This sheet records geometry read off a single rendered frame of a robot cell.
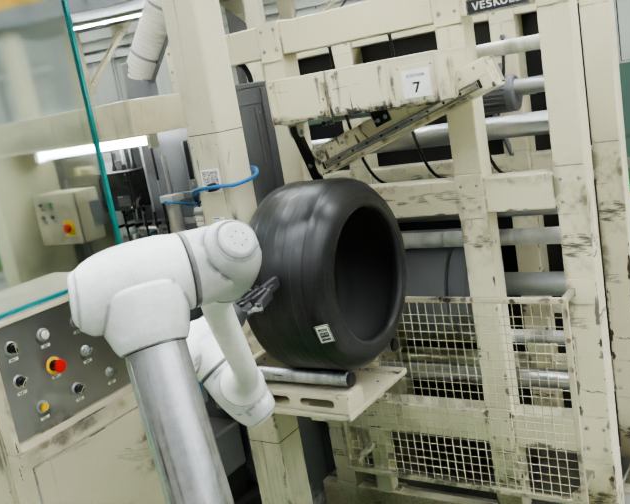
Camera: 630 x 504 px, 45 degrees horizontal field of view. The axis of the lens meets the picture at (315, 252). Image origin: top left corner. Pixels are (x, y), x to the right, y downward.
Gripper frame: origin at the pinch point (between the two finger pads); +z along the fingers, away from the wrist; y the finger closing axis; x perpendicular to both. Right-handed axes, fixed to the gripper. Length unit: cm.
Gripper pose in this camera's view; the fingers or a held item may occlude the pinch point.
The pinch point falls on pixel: (269, 286)
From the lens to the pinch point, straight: 206.8
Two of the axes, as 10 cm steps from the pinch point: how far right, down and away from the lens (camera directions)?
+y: -8.3, 0.3, 5.6
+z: 5.1, -3.9, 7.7
